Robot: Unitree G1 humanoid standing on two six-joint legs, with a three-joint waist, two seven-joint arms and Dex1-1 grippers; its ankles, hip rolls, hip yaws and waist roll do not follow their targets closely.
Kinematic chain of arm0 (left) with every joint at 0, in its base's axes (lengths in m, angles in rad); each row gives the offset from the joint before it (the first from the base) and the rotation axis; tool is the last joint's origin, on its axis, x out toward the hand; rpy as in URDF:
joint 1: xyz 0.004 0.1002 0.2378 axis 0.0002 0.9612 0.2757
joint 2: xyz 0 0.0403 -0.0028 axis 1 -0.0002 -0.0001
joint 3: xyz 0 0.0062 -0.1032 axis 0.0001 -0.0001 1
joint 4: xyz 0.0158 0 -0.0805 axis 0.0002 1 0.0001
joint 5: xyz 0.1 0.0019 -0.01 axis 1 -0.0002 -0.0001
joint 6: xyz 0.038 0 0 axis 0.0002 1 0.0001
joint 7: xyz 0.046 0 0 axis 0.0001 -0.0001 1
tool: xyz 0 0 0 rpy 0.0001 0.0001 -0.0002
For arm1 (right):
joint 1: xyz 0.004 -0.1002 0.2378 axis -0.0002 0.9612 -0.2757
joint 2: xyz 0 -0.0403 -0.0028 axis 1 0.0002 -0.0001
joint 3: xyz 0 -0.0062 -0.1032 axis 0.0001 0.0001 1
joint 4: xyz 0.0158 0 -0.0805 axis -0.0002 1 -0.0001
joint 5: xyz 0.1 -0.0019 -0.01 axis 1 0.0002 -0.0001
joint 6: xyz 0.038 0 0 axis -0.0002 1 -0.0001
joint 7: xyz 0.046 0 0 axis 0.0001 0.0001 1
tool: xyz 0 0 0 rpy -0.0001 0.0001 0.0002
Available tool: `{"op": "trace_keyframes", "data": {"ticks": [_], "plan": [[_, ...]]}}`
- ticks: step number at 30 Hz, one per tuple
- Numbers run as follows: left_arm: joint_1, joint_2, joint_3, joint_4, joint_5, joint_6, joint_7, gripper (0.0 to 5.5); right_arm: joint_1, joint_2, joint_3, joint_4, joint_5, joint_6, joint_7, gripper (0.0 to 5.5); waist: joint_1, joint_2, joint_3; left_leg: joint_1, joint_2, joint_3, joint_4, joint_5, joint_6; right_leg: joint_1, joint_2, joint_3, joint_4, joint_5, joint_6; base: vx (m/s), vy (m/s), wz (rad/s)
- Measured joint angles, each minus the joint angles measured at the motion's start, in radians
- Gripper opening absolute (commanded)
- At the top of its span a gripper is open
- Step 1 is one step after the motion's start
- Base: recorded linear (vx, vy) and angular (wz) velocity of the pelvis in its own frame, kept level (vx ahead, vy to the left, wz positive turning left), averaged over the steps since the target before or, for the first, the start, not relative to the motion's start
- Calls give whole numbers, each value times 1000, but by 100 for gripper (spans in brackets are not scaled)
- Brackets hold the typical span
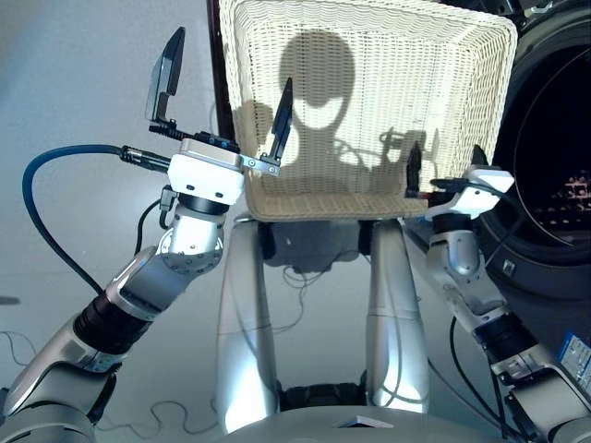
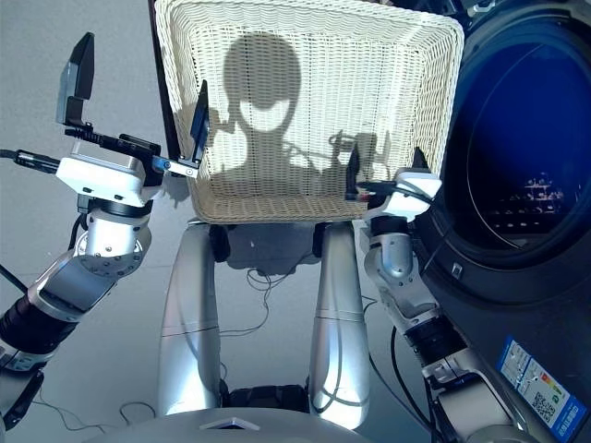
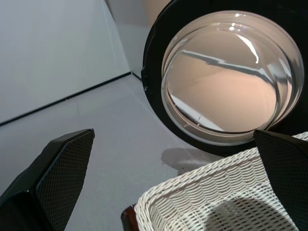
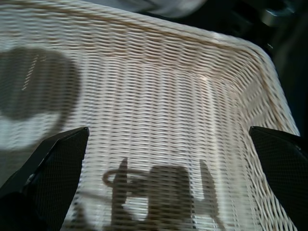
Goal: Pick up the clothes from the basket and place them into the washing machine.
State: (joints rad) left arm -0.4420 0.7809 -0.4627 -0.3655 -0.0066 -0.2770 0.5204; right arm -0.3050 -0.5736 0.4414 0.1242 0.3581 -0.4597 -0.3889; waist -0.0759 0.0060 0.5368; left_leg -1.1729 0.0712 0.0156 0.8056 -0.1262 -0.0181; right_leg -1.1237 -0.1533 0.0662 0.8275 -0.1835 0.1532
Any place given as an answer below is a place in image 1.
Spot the dark brown basket stand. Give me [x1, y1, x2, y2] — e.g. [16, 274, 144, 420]
[206, 0, 237, 140]

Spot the grey washing machine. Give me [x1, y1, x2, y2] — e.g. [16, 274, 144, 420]
[405, 0, 591, 370]

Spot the pale woven laundry basket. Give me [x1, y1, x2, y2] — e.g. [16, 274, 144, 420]
[219, 0, 518, 222]

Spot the black stand leg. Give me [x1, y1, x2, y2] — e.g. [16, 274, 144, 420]
[356, 220, 374, 256]
[259, 221, 277, 258]

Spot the silver robot leg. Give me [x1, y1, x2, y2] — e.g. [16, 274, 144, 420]
[216, 221, 281, 436]
[367, 219, 431, 415]

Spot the blue energy label sticker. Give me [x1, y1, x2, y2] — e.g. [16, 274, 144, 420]
[556, 329, 591, 394]

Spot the black robot waist joint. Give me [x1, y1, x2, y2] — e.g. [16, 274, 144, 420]
[276, 373, 371, 413]

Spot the silver robot torso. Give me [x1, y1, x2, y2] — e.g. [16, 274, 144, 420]
[221, 405, 509, 443]

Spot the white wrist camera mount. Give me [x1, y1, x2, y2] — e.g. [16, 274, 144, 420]
[424, 166, 516, 221]
[166, 138, 247, 206]

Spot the thin floor wire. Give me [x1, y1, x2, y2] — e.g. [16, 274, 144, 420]
[0, 329, 223, 436]
[280, 264, 334, 334]

